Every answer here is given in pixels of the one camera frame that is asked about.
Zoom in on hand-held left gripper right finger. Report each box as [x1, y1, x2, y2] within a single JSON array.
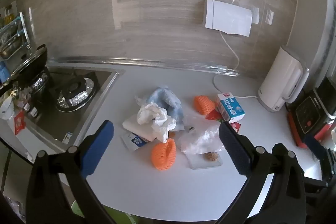
[[215, 121, 307, 224]]

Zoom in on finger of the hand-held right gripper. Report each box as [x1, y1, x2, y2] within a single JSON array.
[[304, 135, 334, 184]]

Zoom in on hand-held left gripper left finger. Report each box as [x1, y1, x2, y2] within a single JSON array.
[[26, 120, 116, 224]]

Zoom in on clear plastic bag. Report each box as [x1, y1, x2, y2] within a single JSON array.
[[179, 114, 223, 155]]

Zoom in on red snack wrapper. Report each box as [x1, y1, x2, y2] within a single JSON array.
[[205, 110, 241, 134]]

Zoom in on blue white milk pouch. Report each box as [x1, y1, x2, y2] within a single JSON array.
[[121, 132, 149, 152]]

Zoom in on blue white milk carton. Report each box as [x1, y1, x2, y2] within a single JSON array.
[[216, 92, 246, 124]]

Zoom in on clear plastic tray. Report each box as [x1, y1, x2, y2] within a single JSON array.
[[186, 152, 223, 169]]

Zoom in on orange foam fruit net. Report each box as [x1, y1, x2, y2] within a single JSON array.
[[194, 95, 216, 115], [151, 138, 176, 170]]

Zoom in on white tissue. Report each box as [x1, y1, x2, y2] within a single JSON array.
[[136, 103, 177, 143]]

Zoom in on green perforated plastic basket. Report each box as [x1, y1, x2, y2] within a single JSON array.
[[70, 199, 139, 224]]

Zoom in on light blue fluffy cloth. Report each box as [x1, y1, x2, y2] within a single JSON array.
[[146, 86, 184, 130]]

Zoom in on red black blender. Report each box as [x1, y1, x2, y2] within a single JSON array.
[[286, 76, 336, 148]]

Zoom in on foil-lined stove burner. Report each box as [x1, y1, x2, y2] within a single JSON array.
[[31, 70, 51, 98], [55, 76, 98, 112]]

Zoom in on black gas stove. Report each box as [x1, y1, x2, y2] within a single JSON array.
[[26, 68, 126, 146]]

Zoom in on white electric kettle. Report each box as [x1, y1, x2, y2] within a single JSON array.
[[258, 46, 310, 112]]

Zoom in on red paper packet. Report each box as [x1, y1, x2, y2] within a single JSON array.
[[14, 112, 25, 135]]

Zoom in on black wok with lid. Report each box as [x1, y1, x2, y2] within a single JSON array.
[[10, 44, 51, 88]]

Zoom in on blue box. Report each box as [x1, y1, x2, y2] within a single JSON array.
[[0, 61, 9, 83]]

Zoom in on metal bowl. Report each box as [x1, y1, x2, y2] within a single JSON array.
[[0, 40, 23, 59]]

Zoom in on white power cable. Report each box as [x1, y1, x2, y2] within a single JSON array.
[[213, 30, 260, 99]]

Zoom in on white wall socket box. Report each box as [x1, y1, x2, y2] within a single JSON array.
[[204, 0, 253, 37]]

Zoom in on wall-mounted kitchen rack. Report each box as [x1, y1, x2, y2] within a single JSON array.
[[0, 5, 34, 59]]

